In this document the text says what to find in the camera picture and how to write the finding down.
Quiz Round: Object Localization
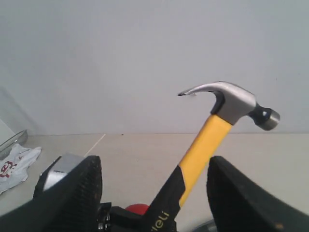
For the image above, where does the red dome push button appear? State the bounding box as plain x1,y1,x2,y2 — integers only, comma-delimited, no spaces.
125,203,149,215

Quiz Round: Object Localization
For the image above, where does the yellow black claw hammer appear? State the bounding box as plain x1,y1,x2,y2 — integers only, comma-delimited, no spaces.
139,81,281,232

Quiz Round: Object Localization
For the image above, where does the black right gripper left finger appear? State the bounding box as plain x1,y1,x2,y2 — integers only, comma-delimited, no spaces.
0,156,102,232

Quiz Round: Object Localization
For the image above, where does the round stainless steel plate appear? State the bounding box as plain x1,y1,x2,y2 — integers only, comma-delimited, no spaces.
192,219,217,232

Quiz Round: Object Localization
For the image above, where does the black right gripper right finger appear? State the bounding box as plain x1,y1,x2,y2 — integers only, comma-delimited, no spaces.
206,156,309,232

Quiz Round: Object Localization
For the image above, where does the white printed cloth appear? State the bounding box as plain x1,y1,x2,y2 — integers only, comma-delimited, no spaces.
0,144,42,194

